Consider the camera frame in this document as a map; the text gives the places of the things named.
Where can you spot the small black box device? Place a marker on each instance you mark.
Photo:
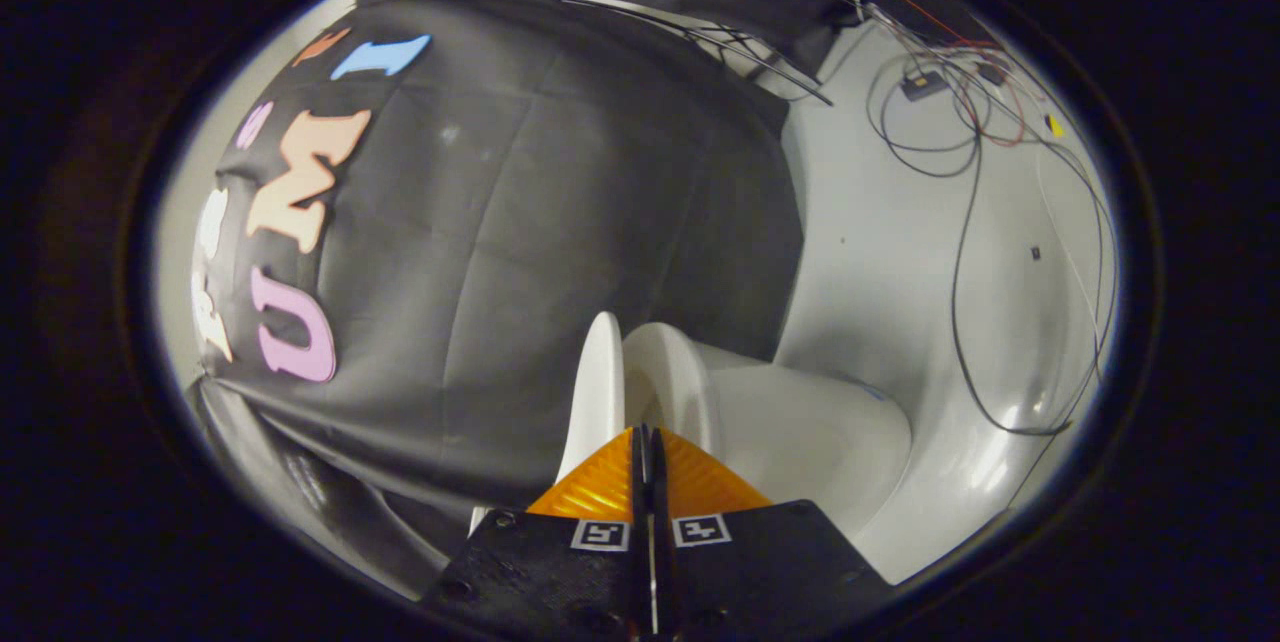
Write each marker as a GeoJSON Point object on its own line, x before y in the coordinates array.
{"type": "Point", "coordinates": [924, 85]}

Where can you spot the black light stand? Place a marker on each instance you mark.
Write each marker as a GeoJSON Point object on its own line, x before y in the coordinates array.
{"type": "Point", "coordinates": [800, 90]}

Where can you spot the small yellow floor object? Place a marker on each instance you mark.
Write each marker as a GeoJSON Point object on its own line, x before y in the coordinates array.
{"type": "Point", "coordinates": [1055, 125]}

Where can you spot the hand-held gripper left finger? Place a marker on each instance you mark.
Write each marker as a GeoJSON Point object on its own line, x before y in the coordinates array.
{"type": "Point", "coordinates": [600, 572]}

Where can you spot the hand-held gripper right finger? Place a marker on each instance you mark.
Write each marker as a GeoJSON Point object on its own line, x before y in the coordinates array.
{"type": "Point", "coordinates": [740, 562]}

